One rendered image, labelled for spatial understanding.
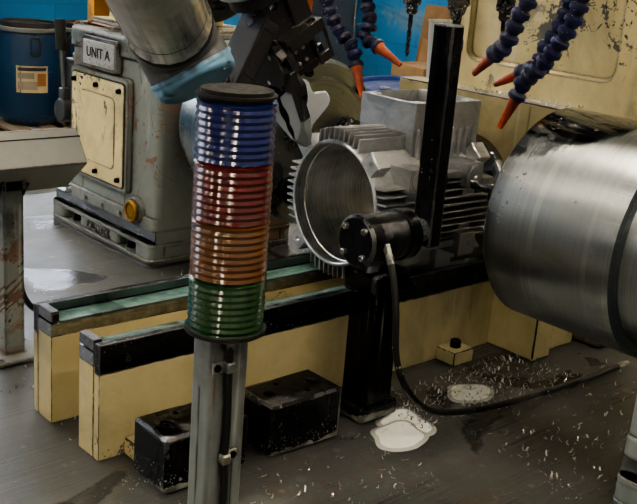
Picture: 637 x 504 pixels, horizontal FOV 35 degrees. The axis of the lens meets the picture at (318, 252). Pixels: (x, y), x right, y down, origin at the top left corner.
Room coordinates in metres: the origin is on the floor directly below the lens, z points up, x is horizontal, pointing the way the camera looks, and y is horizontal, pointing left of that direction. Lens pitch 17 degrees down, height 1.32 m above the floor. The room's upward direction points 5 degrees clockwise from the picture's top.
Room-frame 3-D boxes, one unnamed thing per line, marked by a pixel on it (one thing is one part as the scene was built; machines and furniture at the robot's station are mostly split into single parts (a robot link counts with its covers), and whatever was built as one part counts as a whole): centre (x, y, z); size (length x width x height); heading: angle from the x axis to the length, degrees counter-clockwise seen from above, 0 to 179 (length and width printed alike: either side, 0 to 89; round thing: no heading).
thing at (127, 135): (1.76, 0.27, 0.99); 0.35 x 0.31 x 0.37; 42
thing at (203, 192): (0.74, 0.07, 1.14); 0.06 x 0.06 x 0.04
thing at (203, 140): (0.74, 0.07, 1.19); 0.06 x 0.06 x 0.04
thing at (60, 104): (1.80, 0.45, 1.07); 0.08 x 0.07 x 0.20; 132
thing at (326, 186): (1.29, -0.09, 1.02); 0.20 x 0.19 x 0.19; 131
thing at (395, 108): (1.31, -0.12, 1.11); 0.12 x 0.11 x 0.07; 131
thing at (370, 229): (1.18, -0.23, 0.92); 0.45 x 0.13 x 0.24; 132
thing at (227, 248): (0.74, 0.07, 1.10); 0.06 x 0.06 x 0.04
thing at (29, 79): (6.33, 1.43, 0.37); 1.20 x 0.80 x 0.74; 129
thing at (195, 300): (0.74, 0.07, 1.05); 0.06 x 0.06 x 0.04
